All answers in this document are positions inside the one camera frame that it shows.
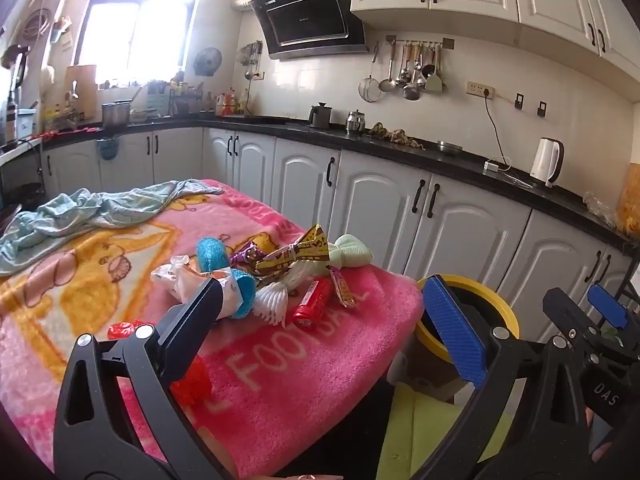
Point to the white electric kettle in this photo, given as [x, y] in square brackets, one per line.
[545, 162]

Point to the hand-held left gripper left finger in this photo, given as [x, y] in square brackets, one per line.
[195, 320]

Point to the row of hanging kitchen utensils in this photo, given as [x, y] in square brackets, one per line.
[412, 77]

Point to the yellow brown snack wrapper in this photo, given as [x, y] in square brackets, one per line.
[310, 245]

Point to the black wall hook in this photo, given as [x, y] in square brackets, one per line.
[541, 109]
[520, 101]

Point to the pile of dried roots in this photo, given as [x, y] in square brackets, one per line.
[395, 136]

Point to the steel teapot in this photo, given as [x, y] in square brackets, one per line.
[355, 122]

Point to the black range hood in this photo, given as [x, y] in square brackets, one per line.
[305, 15]

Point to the cluster of seasoning bottles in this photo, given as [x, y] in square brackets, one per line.
[230, 102]

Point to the blue mesh sponge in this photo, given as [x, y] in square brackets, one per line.
[212, 255]

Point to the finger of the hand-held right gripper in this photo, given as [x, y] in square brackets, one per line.
[607, 305]
[565, 312]

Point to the small wall fan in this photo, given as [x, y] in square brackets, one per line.
[208, 61]

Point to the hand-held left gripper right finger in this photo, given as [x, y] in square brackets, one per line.
[455, 330]

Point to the white plastic wrapper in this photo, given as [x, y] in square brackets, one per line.
[172, 280]

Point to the small red wrapper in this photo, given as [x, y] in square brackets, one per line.
[122, 331]

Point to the steel bowl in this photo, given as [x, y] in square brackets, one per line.
[450, 147]

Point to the white mesh cloth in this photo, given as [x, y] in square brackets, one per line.
[272, 300]

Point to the yellow green clothing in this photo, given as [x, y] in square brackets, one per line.
[425, 440]

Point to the red can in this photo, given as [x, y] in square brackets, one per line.
[310, 305]

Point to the white lower kitchen cabinets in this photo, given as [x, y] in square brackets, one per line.
[380, 210]

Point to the hanging utensil holder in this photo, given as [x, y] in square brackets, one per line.
[251, 57]

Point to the long candy wrapper strip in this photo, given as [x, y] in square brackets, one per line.
[340, 285]

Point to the light blue cloth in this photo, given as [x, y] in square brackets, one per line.
[75, 215]

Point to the wall power outlet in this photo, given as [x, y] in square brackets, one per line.
[480, 90]

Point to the hanging blue container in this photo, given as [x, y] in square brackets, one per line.
[107, 149]

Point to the pink printed blanket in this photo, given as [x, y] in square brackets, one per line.
[300, 360]

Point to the purple snack packet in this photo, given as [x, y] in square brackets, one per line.
[245, 257]

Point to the black kitchen countertop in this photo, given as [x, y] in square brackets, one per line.
[450, 160]

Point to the clear plastic bag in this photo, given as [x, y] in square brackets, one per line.
[600, 209]

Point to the white charger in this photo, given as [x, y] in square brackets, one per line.
[492, 166]

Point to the yellow trash bin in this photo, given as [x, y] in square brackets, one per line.
[492, 295]

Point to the green mesh sponge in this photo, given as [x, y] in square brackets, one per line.
[352, 252]

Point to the steel cooking pot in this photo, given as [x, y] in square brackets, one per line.
[116, 114]

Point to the window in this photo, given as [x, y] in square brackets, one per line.
[150, 35]

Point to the black kettle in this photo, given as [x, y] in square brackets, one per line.
[319, 116]

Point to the wooden cutting board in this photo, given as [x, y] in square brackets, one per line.
[85, 85]

